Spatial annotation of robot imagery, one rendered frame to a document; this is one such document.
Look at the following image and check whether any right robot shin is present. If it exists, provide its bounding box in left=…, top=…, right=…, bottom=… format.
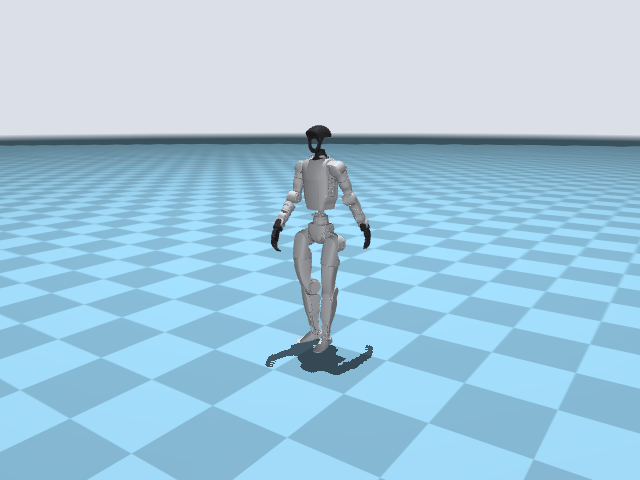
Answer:
left=301, top=286, right=320, bottom=334

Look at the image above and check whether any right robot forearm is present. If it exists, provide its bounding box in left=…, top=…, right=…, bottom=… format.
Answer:
left=274, top=198, right=295, bottom=228

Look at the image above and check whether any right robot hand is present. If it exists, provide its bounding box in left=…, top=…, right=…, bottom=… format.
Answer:
left=271, top=219, right=283, bottom=251

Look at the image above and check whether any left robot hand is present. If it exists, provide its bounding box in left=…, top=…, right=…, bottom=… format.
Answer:
left=360, top=223, right=371, bottom=249

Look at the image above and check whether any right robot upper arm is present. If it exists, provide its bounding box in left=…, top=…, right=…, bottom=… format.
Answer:
left=287, top=160, right=305, bottom=203

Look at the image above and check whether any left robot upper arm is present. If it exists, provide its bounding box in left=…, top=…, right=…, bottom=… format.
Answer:
left=327, top=160, right=355, bottom=206

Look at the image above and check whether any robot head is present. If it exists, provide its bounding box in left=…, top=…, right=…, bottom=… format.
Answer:
left=306, top=125, right=331, bottom=160

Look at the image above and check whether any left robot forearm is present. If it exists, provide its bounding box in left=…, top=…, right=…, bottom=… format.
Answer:
left=349, top=193, right=368, bottom=228

